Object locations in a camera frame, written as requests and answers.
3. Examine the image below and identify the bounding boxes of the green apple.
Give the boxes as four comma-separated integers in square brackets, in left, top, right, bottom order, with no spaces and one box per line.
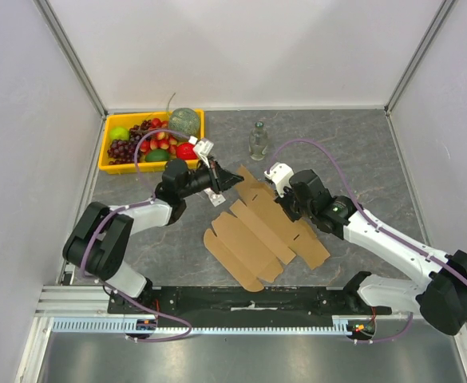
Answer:
[109,126,130,141]

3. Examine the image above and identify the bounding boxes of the purple cable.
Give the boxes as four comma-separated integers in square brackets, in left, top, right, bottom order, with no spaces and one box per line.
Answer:
[77,128,198,344]
[271,138,467,345]

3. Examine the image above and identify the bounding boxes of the small white packet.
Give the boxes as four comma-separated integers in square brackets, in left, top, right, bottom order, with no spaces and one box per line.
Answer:
[204,188,226,207]

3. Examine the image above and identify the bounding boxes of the dark purple grape bunch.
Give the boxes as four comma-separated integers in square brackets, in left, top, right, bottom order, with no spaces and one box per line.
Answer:
[107,139,143,164]

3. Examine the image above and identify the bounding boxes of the red tomato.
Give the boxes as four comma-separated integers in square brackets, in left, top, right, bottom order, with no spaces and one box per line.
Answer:
[176,142,198,160]

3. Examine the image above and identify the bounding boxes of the yellow plastic bin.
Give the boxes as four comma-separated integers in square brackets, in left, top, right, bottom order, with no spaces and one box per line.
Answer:
[98,112,198,175]

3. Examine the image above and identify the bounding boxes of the red cherry bunch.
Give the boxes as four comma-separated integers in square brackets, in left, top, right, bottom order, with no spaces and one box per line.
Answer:
[129,118,178,156]

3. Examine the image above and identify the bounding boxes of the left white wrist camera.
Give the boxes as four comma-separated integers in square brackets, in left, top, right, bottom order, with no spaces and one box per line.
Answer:
[193,138,214,167]

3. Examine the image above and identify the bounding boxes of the green avocado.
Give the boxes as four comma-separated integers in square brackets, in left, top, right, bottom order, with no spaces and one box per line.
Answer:
[144,149,170,163]

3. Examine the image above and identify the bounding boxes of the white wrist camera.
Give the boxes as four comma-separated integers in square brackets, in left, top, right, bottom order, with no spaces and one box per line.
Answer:
[193,138,214,167]
[264,162,294,198]

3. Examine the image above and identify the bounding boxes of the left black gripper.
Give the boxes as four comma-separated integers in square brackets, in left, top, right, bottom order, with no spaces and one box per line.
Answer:
[180,156,244,198]

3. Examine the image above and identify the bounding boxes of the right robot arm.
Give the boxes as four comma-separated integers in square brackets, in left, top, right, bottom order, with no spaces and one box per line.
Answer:
[264,163,467,335]

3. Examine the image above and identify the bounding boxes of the grey slotted cable duct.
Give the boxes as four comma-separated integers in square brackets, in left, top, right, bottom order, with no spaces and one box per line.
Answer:
[51,317,356,334]

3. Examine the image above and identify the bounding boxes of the clear glass bottle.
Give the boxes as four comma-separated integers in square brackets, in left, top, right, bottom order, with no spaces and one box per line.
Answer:
[249,121,268,161]

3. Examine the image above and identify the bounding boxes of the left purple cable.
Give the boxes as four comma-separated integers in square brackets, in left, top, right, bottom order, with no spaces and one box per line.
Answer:
[77,128,198,344]

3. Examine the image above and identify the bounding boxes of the brown cardboard box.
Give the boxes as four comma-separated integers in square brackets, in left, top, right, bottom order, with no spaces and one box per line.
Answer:
[204,166,330,292]

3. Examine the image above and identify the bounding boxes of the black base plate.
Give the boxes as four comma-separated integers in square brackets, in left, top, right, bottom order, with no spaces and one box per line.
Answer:
[107,285,392,325]

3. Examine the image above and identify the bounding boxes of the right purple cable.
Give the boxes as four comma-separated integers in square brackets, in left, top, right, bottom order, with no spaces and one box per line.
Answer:
[271,138,467,345]

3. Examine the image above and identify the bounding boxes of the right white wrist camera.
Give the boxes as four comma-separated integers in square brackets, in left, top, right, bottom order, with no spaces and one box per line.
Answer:
[264,162,294,198]

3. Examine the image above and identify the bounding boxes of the green netted melon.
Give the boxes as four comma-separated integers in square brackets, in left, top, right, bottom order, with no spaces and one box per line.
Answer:
[168,108,201,140]

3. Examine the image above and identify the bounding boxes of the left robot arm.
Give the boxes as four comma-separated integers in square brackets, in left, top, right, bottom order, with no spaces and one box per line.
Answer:
[62,158,244,314]

